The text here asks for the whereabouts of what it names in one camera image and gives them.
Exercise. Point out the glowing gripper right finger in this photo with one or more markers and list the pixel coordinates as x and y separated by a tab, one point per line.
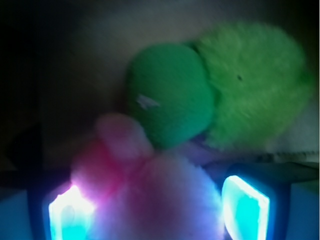
256	201

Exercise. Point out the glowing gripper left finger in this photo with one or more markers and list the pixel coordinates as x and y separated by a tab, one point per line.
60	213

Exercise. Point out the green plush turtle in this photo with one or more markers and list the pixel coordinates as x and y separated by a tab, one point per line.
240	84

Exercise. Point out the pink plush bunny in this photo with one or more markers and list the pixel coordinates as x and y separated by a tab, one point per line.
142	194

